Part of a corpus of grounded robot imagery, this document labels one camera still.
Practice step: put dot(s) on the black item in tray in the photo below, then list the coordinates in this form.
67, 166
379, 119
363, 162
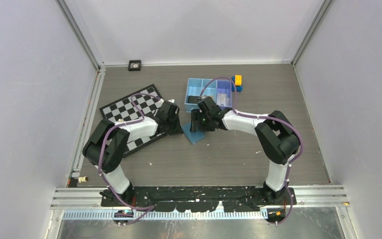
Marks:
192, 99

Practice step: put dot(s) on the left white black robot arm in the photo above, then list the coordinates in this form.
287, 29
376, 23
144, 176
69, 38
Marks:
107, 144

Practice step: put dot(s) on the black white chessboard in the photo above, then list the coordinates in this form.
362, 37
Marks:
127, 108

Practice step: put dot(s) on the small black square box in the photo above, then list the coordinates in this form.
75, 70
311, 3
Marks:
134, 65

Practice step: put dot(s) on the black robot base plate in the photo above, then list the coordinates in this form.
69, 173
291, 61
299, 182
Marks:
198, 199

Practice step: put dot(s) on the clear item in tray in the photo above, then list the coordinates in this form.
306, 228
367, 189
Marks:
222, 99

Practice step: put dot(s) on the blue and orange toy block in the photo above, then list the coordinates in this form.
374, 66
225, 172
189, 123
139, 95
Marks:
237, 79

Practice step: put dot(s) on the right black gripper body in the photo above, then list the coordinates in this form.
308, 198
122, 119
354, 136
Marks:
205, 125

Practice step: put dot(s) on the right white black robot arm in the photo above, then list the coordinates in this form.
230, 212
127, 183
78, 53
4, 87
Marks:
278, 138

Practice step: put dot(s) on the blue compartment organizer tray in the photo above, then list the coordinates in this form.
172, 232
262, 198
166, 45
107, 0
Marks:
196, 85

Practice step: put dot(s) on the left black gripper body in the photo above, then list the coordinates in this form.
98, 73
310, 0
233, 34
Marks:
174, 127

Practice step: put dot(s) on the small cream plastic part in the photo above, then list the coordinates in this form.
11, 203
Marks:
82, 179

